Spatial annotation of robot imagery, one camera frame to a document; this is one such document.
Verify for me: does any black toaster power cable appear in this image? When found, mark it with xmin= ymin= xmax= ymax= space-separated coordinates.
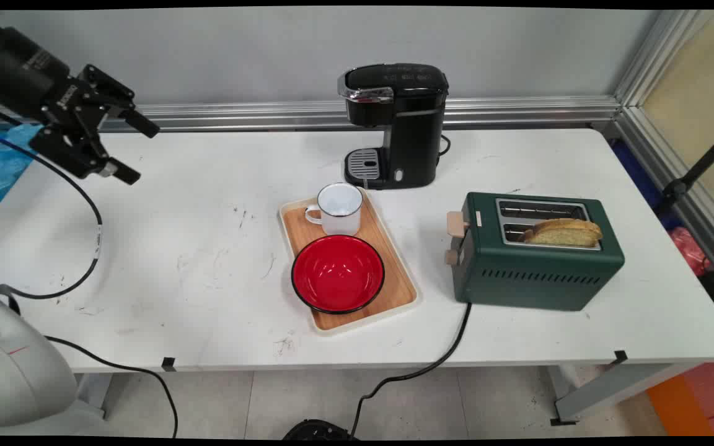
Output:
xmin=349 ymin=302 xmax=473 ymax=438

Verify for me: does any green two-slot toaster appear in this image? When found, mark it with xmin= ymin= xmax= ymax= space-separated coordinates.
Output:
xmin=444 ymin=191 xmax=626 ymax=312

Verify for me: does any black round floor object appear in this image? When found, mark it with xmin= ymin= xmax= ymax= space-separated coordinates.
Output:
xmin=281 ymin=419 xmax=358 ymax=440

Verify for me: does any white enamel mug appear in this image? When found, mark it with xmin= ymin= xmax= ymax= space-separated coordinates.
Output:
xmin=304 ymin=182 xmax=364 ymax=237

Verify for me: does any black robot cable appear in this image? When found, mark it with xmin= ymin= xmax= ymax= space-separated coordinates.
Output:
xmin=0 ymin=102 xmax=104 ymax=300

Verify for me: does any black tripod pole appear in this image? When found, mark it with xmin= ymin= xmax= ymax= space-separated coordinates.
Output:
xmin=661 ymin=123 xmax=714 ymax=216

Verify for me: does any aluminium frame rail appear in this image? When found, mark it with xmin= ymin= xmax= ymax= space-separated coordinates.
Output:
xmin=0 ymin=94 xmax=622 ymax=133

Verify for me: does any pink plastic bag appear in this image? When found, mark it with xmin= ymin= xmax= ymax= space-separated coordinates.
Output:
xmin=669 ymin=226 xmax=713 ymax=278

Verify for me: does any black floor cable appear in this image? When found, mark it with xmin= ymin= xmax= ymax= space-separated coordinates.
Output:
xmin=43 ymin=335 xmax=179 ymax=439

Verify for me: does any black coffee machine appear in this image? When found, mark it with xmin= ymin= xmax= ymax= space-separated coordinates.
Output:
xmin=337 ymin=63 xmax=449 ymax=191

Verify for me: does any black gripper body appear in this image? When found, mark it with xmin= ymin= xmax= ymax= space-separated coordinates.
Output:
xmin=27 ymin=64 xmax=135 ymax=179

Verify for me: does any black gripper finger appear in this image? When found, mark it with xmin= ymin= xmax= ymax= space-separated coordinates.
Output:
xmin=118 ymin=108 xmax=161 ymax=139
xmin=98 ymin=157 xmax=142 ymax=186

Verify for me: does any toasted bread slice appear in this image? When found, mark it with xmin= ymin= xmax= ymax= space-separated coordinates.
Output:
xmin=522 ymin=218 xmax=604 ymax=248

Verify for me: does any wooden tray white rim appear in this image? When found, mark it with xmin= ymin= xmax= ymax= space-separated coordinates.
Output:
xmin=278 ymin=186 xmax=421 ymax=336

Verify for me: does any blue plastic bag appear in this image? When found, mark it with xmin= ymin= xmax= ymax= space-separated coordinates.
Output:
xmin=0 ymin=123 xmax=44 ymax=227

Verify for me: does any red bowl black rim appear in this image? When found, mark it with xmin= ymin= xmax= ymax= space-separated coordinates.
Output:
xmin=291 ymin=234 xmax=386 ymax=315

